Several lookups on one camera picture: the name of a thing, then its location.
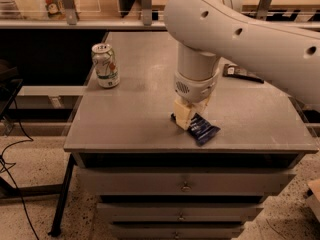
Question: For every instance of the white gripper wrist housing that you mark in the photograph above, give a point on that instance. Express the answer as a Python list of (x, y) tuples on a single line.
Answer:
[(195, 89)]

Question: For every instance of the blue rxbar blueberry bar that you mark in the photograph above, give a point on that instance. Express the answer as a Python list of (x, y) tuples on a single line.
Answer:
[(201, 130)]

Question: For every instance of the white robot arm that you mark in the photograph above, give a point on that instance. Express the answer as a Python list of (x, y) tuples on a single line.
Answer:
[(206, 30)]

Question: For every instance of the green white 7up can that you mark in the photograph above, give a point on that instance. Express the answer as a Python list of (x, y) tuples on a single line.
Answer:
[(104, 64)]

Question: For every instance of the dark brown snack bar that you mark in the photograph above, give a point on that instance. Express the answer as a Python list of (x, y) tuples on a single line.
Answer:
[(235, 71)]

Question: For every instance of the grey drawer cabinet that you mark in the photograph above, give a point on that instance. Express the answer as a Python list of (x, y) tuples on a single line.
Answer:
[(131, 126)]

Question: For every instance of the wooden box at right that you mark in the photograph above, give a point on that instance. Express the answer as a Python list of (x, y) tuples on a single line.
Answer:
[(313, 199)]

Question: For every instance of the black desk leg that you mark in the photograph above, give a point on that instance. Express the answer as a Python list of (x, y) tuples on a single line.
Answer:
[(56, 225)]

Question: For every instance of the black chair at left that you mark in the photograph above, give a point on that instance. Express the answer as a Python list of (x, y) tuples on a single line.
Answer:
[(10, 84)]

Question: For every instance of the grey shelf rail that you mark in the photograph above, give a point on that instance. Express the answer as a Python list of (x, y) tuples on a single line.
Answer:
[(109, 25)]

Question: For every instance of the top drawer with handle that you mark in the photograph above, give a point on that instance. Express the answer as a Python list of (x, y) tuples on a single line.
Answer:
[(185, 181)]

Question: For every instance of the drawer with handle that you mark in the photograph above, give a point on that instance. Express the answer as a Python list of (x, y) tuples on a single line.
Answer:
[(185, 181), (176, 231), (179, 212)]

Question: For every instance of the middle drawer with handle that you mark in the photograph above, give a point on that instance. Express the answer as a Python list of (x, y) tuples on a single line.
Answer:
[(179, 212)]

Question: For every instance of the bottom drawer with handle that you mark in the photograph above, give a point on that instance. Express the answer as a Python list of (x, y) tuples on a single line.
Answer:
[(176, 231)]

